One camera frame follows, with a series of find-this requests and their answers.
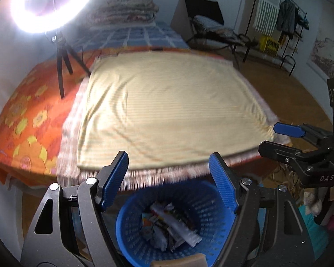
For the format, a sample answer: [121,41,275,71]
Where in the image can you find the black folding chair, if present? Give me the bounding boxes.
[184,0,259,63]

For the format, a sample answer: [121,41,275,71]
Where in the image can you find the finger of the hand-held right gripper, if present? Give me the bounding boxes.
[258,141,319,170]
[273,122,334,146]

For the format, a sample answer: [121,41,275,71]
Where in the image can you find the blue garment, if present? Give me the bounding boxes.
[296,14,309,30]

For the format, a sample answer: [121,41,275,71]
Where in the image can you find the black clothes rack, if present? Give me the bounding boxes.
[245,0,308,76]

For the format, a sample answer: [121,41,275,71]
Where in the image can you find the yellow striped mat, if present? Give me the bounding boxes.
[76,53,275,170]

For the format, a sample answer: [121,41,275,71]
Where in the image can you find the checked fringed blanket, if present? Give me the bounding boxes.
[56,54,278,192]

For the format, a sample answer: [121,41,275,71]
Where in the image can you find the black cable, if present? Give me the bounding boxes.
[82,49,123,62]

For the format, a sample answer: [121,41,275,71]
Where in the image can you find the white striped towel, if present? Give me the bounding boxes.
[253,0,281,34]

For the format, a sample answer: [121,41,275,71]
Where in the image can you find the folded floral quilts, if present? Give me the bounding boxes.
[86,0,160,25]

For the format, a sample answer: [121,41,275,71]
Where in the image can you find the wall poster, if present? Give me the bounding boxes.
[308,29,334,80]

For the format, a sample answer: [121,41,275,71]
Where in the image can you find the white long wrapper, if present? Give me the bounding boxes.
[153,203,202,248]

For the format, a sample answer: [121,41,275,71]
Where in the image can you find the blue checked blanket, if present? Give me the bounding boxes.
[72,21,190,55]

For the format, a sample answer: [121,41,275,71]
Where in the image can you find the striped cushion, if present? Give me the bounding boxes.
[193,15,245,45]

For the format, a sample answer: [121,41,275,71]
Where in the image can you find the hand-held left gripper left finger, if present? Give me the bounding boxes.
[20,151,129,267]

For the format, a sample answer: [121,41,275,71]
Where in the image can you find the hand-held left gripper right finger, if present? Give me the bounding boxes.
[209,152,315,267]

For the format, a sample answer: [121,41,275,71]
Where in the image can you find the tangled cables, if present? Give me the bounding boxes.
[271,163,302,198]

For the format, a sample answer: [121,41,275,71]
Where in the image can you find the white plush toy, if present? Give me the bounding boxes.
[303,191,324,215]

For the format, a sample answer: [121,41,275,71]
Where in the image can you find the ring light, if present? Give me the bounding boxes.
[10,0,97,33]

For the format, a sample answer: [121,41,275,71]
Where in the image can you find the dark jacket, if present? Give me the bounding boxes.
[275,0,297,35]

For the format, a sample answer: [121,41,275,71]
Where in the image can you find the blue plastic basket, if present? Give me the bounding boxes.
[115,180,261,266]

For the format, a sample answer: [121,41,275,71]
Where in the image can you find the yellow crate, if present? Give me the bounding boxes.
[259,36,279,54]

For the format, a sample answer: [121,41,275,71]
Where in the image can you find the beige board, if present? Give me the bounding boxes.
[171,0,195,28]

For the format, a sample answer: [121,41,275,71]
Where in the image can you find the orange floral bed sheet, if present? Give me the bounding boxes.
[0,46,234,190]

